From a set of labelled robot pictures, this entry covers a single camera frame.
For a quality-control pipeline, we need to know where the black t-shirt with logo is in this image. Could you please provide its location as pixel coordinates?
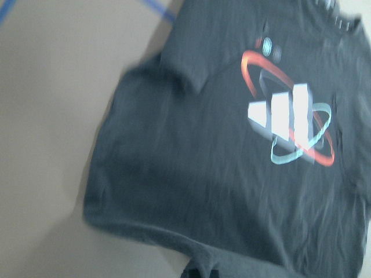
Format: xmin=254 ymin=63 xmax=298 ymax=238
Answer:
xmin=83 ymin=1 xmax=370 ymax=277

